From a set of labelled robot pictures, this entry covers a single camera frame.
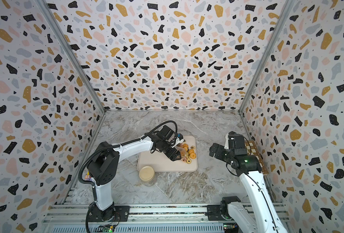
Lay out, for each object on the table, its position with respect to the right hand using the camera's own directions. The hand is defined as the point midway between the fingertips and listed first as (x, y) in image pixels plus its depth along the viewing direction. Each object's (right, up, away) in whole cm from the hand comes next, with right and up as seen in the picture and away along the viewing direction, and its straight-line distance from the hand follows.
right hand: (217, 150), depth 76 cm
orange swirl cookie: (-12, -5, +21) cm, 25 cm away
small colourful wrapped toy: (-73, -17, +7) cm, 75 cm away
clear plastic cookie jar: (-18, -2, +21) cm, 27 cm away
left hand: (-21, -4, +13) cm, 25 cm away
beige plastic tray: (-32, -11, +15) cm, 37 cm away
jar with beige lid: (-37, -13, +1) cm, 39 cm away
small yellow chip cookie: (-14, -10, +17) cm, 24 cm away
